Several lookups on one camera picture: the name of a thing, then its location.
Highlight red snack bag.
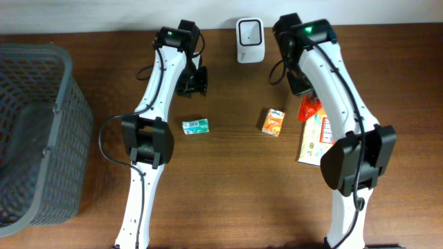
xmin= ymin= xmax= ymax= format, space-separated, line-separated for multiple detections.
xmin=298 ymin=95 xmax=323 ymax=122

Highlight orange Kleenex tissue pack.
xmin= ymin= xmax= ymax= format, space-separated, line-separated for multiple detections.
xmin=262 ymin=109 xmax=285 ymax=137

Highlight green tissue pack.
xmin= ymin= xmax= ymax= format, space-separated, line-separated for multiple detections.
xmin=182 ymin=118 xmax=210 ymax=135

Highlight yellow wet wipes pack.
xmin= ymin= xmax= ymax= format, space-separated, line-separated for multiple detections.
xmin=298 ymin=109 xmax=334 ymax=167

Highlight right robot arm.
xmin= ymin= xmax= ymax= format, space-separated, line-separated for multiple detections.
xmin=272 ymin=13 xmax=397 ymax=248

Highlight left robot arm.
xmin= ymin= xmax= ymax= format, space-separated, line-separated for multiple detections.
xmin=114 ymin=20 xmax=208 ymax=248

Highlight grey plastic mesh basket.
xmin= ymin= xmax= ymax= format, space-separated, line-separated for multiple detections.
xmin=1 ymin=44 xmax=94 ymax=237

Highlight left black cable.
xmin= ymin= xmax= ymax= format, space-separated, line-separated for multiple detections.
xmin=98 ymin=31 xmax=206 ymax=249

